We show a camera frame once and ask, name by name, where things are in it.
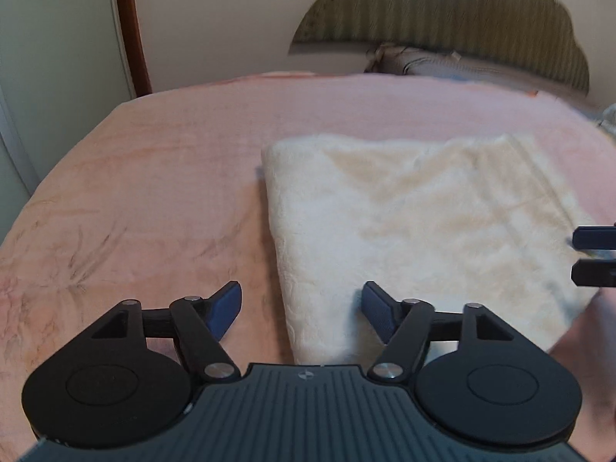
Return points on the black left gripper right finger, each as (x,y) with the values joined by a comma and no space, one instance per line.
(471,373)

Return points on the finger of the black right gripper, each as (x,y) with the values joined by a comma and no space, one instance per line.
(594,273)
(594,238)

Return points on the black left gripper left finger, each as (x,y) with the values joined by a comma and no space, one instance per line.
(133,372)

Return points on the cream white fleece pants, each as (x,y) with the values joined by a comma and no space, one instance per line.
(486,220)

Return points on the pink bed blanket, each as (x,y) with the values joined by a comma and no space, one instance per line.
(164,198)

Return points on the olive green padded headboard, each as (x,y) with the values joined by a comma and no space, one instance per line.
(532,35)

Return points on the floral patterned bedding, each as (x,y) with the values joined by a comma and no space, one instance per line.
(402,60)

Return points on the white wardrobe doors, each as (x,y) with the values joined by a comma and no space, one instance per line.
(63,70)

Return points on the brown wooden door frame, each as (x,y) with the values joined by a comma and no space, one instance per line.
(132,46)

